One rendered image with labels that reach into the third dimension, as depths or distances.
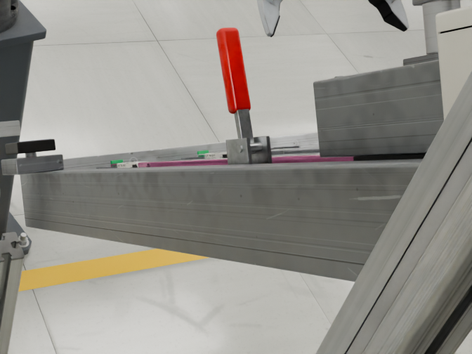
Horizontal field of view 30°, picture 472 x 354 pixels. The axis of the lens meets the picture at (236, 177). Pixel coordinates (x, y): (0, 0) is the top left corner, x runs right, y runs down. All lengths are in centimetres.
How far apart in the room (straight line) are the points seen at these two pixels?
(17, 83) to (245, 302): 70
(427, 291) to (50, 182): 61
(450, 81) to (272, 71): 220
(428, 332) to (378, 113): 16
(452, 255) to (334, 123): 20
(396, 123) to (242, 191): 12
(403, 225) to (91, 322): 148
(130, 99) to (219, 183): 178
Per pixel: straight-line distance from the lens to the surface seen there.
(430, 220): 35
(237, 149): 61
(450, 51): 42
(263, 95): 251
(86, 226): 83
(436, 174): 34
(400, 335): 38
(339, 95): 52
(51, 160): 93
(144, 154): 106
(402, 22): 85
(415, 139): 47
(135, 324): 183
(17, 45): 155
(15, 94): 162
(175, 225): 65
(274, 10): 77
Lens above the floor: 142
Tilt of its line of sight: 40 degrees down
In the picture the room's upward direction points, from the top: 20 degrees clockwise
